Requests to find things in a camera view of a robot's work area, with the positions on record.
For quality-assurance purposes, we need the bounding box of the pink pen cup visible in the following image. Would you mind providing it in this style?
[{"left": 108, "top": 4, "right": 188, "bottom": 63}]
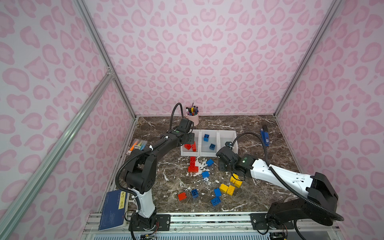
[{"left": 186, "top": 102, "right": 199, "bottom": 126}]

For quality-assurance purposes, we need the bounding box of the blue notebook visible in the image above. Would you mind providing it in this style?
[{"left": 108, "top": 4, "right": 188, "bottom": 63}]
[{"left": 98, "top": 190, "right": 127, "bottom": 231}]

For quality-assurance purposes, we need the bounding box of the white left bin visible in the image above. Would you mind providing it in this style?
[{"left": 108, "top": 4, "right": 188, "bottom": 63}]
[{"left": 180, "top": 130, "right": 200, "bottom": 157}]

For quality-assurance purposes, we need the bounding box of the blue lego brick front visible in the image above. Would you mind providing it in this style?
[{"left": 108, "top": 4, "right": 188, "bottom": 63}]
[{"left": 191, "top": 189, "right": 199, "bottom": 199}]

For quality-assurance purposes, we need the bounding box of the white middle bin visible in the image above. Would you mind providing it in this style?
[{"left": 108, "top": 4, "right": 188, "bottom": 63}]
[{"left": 199, "top": 130, "right": 217, "bottom": 157}]

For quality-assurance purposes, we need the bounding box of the blue flat lego front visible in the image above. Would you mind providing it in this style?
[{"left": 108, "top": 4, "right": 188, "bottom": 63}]
[{"left": 211, "top": 197, "right": 221, "bottom": 207}]

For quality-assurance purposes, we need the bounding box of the yellow lego pair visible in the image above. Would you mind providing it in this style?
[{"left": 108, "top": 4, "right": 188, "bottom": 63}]
[
  {"left": 219, "top": 184, "right": 236, "bottom": 196},
  {"left": 230, "top": 174, "right": 243, "bottom": 188}
]

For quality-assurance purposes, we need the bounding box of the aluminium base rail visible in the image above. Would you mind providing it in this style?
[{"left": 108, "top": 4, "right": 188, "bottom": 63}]
[{"left": 77, "top": 210, "right": 340, "bottom": 240}]

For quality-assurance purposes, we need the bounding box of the blue lego centre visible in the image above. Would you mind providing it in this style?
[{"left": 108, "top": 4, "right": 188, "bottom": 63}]
[{"left": 202, "top": 171, "right": 210, "bottom": 179}]

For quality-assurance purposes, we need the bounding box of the highlighter marker pack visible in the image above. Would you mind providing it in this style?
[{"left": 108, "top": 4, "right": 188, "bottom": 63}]
[{"left": 128, "top": 139, "right": 148, "bottom": 154}]

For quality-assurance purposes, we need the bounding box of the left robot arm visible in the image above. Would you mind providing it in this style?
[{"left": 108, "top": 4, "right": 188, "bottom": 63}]
[{"left": 115, "top": 103, "right": 195, "bottom": 232}]

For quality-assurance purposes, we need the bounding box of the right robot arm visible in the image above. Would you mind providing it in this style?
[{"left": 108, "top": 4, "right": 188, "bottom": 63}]
[{"left": 216, "top": 133, "right": 345, "bottom": 235}]

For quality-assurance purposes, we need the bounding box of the white right bin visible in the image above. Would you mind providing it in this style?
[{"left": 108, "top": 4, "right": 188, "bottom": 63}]
[{"left": 216, "top": 130, "right": 237, "bottom": 153}]

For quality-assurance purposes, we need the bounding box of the yellow lego pair right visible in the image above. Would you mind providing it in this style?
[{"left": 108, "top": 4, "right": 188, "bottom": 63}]
[{"left": 230, "top": 174, "right": 243, "bottom": 188}]

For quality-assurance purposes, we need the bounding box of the blue small lego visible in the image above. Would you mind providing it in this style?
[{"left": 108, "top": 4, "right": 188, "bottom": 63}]
[{"left": 214, "top": 189, "right": 222, "bottom": 198}]

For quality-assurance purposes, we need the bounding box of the white bin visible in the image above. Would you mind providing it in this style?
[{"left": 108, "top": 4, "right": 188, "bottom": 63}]
[
  {"left": 216, "top": 130, "right": 237, "bottom": 153},
  {"left": 180, "top": 130, "right": 200, "bottom": 157},
  {"left": 199, "top": 130, "right": 217, "bottom": 157}
]

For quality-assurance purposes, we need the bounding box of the blue box cutter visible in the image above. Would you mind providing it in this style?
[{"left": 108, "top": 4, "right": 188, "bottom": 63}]
[{"left": 261, "top": 125, "right": 270, "bottom": 147}]

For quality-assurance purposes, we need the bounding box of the red lego brick cluster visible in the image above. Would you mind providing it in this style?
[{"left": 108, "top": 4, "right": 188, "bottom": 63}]
[{"left": 188, "top": 157, "right": 199, "bottom": 173}]

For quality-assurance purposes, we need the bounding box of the red lego brick front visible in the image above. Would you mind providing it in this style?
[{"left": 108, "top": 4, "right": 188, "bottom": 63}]
[{"left": 178, "top": 192, "right": 187, "bottom": 201}]

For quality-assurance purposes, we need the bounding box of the red long lego brick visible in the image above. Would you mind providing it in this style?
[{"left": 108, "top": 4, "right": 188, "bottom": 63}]
[{"left": 192, "top": 142, "right": 197, "bottom": 152}]

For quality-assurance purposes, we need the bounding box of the yellow lego pair front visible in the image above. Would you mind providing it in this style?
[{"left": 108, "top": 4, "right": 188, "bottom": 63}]
[{"left": 219, "top": 184, "right": 236, "bottom": 196}]

